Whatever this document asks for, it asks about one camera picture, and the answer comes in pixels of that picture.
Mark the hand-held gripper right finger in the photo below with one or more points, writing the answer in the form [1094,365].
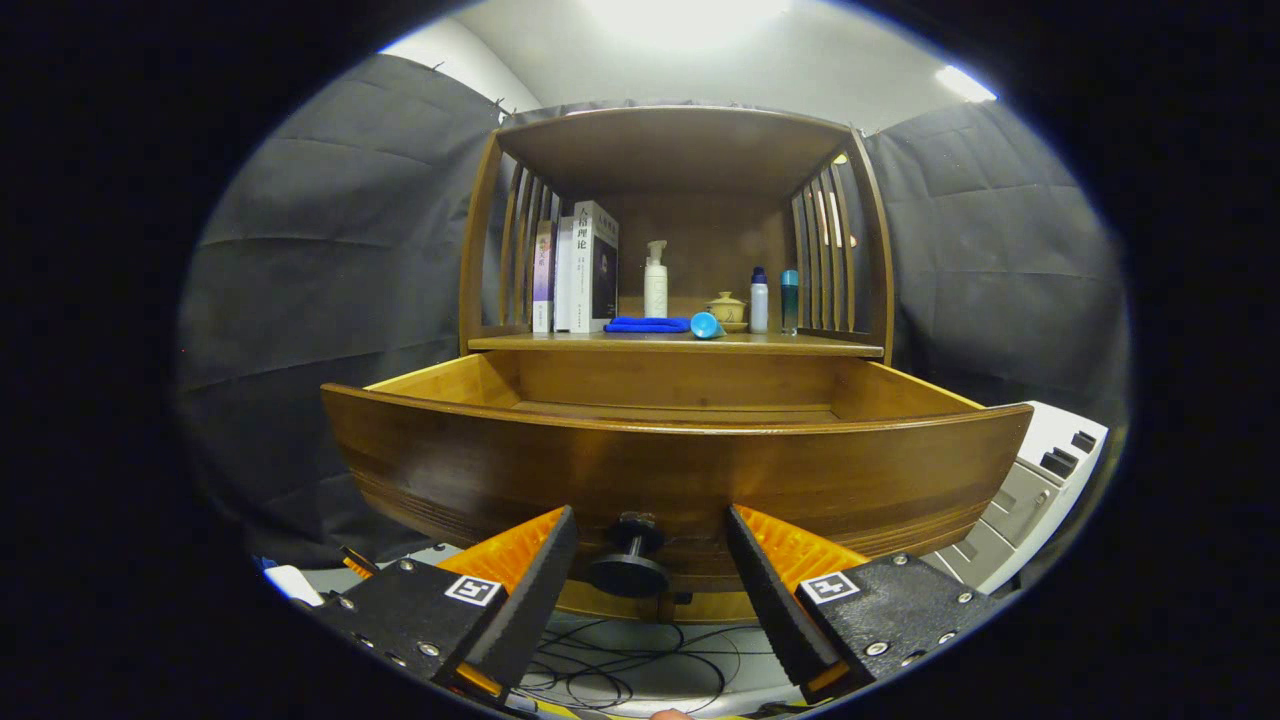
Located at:
[775,600]

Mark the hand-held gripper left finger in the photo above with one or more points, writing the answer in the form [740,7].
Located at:
[530,600]

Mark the black round drawer knob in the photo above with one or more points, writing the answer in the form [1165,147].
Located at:
[628,577]

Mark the brown wooden drawer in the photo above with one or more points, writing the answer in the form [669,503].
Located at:
[650,470]

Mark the blue white cosmetic tube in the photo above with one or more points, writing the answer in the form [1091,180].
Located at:
[705,325]

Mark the wooden countertop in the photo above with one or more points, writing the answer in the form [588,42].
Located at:
[780,342]

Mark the white drawer cabinet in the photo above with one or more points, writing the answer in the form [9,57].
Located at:
[1050,450]

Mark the brown wooden cabinet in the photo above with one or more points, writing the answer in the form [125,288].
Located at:
[680,150]

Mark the orange black tool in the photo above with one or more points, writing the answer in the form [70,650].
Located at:
[358,562]

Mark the white flat object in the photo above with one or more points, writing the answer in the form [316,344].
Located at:
[292,585]

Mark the yellow lidded teacup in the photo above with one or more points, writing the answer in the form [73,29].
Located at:
[728,310]

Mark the teal bottle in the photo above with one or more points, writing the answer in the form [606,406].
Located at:
[790,305]

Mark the white bottle with blue cap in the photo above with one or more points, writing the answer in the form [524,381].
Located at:
[759,305]

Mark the folded blue cloth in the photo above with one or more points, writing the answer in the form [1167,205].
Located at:
[645,325]

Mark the purple book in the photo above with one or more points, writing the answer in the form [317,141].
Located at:
[543,280]

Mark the thin white book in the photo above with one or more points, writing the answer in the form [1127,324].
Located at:
[564,275]

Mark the white pump bottle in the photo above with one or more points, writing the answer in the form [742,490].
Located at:
[656,290]

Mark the white book with dark cover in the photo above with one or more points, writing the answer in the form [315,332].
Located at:
[595,270]

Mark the small ceiling light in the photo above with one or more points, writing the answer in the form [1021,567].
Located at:
[965,83]

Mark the large ceiling light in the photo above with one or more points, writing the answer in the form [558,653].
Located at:
[685,18]

